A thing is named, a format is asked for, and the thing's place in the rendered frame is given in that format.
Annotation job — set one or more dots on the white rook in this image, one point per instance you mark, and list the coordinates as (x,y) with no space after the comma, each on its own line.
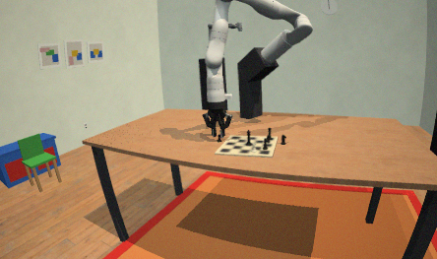
(254,148)

